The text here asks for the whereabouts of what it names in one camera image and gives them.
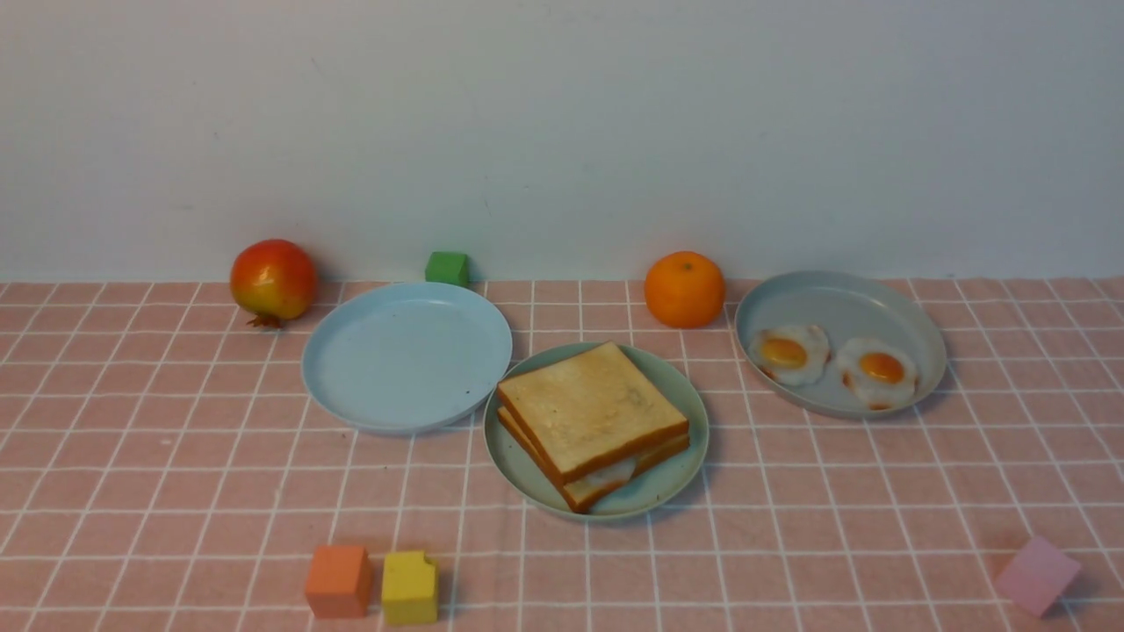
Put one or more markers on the toast slice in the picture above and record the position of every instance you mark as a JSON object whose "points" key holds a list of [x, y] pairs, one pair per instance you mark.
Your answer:
{"points": [[581, 501], [589, 411]]}

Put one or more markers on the fried egg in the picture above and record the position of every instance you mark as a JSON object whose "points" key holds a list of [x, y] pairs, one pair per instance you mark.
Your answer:
{"points": [[793, 355], [880, 376], [611, 476]]}

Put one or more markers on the orange fruit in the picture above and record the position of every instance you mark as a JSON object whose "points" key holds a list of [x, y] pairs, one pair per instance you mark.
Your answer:
{"points": [[684, 290]]}

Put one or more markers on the green foam cube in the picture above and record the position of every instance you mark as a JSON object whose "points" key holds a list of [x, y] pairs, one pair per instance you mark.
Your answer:
{"points": [[447, 267]]}

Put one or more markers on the light blue plate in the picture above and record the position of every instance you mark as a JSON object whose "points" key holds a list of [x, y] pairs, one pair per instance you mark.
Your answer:
{"points": [[407, 358]]}

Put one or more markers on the mint green plate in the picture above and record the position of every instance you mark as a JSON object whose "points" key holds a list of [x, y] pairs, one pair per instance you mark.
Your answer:
{"points": [[643, 494]]}

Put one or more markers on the grey blue plate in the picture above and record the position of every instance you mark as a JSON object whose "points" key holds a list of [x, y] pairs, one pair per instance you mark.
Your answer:
{"points": [[846, 307]]}

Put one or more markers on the red yellow pomegranate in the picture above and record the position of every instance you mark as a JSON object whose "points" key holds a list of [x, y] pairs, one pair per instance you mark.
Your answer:
{"points": [[275, 281]]}

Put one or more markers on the yellow foam cube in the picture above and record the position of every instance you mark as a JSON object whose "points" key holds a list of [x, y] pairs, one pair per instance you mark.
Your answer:
{"points": [[410, 589]]}

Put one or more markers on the orange foam cube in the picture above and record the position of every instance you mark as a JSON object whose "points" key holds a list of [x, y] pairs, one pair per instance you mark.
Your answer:
{"points": [[339, 582]]}

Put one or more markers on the pink checkered tablecloth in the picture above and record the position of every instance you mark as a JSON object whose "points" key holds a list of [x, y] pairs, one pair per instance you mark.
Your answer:
{"points": [[164, 470]]}

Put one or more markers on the pink foam cube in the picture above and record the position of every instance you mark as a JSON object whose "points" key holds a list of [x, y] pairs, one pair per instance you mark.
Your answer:
{"points": [[1037, 576]]}

